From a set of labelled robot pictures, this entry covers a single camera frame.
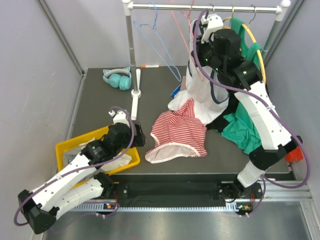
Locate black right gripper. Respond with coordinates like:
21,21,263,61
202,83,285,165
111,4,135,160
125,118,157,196
191,33,225,75

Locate red white striped tank top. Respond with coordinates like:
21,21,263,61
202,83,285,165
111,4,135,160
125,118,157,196
145,99,208,164

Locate pink wire hanger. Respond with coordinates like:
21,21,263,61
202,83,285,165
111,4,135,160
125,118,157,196
171,0,204,82

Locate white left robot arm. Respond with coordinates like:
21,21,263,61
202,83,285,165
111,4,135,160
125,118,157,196
15,106,146,235

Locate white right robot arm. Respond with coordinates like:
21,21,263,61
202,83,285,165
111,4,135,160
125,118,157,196
192,8,302,198

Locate white navy-trimmed tank top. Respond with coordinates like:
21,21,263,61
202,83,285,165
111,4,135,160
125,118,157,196
167,19,231,126

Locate yellow hanger rear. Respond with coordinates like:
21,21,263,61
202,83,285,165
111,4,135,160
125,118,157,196
242,23,267,85

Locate black tank top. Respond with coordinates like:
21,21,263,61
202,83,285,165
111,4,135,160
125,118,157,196
206,94,239,133

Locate green tank top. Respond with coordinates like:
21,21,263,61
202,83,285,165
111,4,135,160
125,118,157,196
221,17,262,155

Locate cream white cloth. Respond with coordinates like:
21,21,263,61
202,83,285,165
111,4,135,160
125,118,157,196
79,137,133,173

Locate blue box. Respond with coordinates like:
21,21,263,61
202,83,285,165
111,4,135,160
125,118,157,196
170,84,182,98

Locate teal cat-ear headphones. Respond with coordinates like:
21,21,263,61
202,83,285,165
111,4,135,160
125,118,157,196
102,67,132,91

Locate orange white marker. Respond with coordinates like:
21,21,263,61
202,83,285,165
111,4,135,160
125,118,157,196
140,64,160,69

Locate yellow plastic bin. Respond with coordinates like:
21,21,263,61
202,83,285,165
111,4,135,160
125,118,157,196
55,126,140,175

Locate white metal clothes rack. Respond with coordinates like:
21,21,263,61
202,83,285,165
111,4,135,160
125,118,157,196
122,0,291,121

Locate red plastic block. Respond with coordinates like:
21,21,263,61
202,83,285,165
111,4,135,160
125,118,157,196
285,147,304,163

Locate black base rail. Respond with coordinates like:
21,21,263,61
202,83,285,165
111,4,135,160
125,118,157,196
111,173,263,205

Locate blue wire hanger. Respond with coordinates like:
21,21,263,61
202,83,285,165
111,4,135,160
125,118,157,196
133,2,182,82

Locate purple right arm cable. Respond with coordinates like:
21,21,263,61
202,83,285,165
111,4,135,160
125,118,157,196
193,9,311,217

